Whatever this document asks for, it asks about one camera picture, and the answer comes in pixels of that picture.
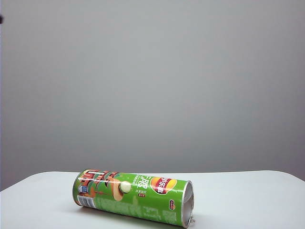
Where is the green potato chip tub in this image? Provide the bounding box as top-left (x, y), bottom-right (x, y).
top-left (72, 168), bottom-right (195, 228)

